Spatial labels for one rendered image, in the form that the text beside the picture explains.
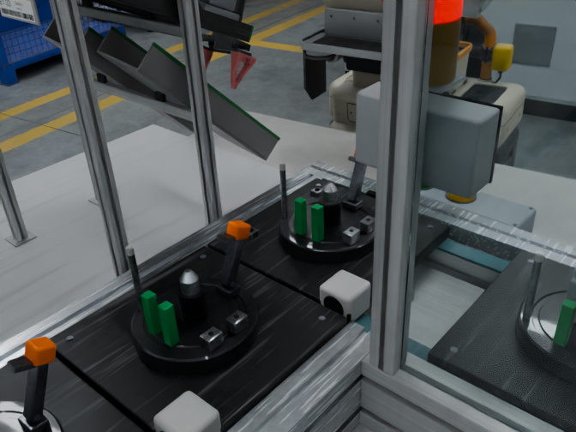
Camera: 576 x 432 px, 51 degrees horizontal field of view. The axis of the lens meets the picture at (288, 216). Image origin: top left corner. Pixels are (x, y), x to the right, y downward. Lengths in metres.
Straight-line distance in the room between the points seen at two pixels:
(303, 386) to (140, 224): 0.57
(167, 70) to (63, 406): 0.45
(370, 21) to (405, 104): 0.97
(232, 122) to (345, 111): 0.68
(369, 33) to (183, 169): 0.53
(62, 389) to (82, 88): 0.33
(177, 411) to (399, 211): 0.27
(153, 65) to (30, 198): 0.53
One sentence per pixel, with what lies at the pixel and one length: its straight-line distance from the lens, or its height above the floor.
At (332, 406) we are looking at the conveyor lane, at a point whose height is 0.93.
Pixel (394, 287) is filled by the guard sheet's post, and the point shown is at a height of 1.07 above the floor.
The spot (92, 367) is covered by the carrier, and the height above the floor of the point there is 0.97.
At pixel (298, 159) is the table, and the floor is 0.86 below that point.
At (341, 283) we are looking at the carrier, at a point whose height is 0.99.
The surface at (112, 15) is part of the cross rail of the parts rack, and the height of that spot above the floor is 1.23.
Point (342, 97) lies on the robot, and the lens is 1.58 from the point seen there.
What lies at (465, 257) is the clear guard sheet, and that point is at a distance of 0.54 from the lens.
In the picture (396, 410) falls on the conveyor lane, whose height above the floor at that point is 0.92.
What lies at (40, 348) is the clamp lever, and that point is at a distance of 0.57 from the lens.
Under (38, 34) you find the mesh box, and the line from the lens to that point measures 5.17.
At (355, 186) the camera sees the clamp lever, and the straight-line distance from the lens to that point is 0.85.
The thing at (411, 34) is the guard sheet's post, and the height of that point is 1.31.
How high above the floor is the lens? 1.43
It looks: 31 degrees down
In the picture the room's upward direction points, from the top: 3 degrees counter-clockwise
